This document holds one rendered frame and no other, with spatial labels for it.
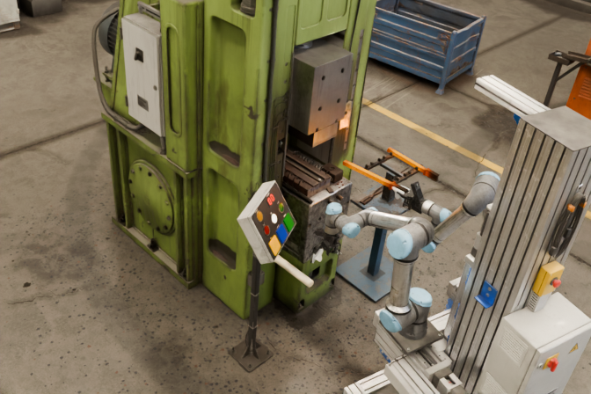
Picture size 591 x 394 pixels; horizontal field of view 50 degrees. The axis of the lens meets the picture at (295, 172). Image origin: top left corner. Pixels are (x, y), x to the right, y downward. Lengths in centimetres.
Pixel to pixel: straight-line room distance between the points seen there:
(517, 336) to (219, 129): 191
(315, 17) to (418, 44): 396
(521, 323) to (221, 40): 198
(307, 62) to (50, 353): 229
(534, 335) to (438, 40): 474
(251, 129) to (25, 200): 250
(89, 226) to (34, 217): 42
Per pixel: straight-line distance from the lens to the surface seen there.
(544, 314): 288
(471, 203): 313
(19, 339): 428
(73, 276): 459
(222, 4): 323
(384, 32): 739
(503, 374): 294
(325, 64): 326
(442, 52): 709
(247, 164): 343
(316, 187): 369
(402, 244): 266
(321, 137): 350
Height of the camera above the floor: 312
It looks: 35 degrees down
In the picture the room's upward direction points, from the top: 6 degrees clockwise
